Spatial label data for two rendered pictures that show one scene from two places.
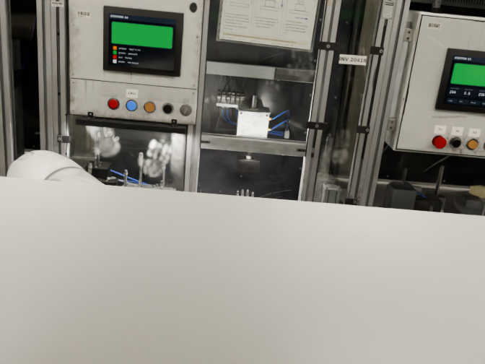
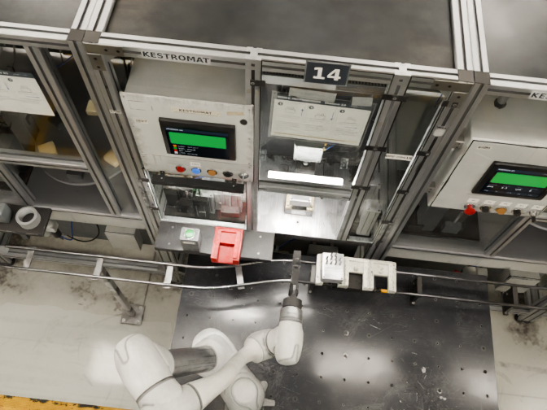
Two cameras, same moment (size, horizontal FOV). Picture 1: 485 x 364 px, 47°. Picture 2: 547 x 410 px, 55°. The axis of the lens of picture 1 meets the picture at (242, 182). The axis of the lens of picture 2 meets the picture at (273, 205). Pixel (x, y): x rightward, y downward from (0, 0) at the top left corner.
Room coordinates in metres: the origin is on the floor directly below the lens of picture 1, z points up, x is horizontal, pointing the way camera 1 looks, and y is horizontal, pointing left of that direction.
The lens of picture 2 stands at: (0.83, 0.01, 3.12)
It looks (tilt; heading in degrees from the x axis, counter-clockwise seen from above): 62 degrees down; 5
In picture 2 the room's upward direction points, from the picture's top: 5 degrees clockwise
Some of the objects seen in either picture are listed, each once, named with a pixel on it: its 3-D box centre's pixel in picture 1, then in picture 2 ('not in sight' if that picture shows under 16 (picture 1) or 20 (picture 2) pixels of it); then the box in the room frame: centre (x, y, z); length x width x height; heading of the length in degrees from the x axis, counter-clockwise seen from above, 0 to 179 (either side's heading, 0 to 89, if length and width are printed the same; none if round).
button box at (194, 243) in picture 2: not in sight; (191, 237); (1.73, 0.44, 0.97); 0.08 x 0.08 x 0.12; 3
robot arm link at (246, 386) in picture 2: not in sight; (242, 393); (1.13, 0.09, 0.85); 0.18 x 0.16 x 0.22; 45
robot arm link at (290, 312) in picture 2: not in sight; (291, 316); (1.41, -0.05, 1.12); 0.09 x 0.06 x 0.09; 93
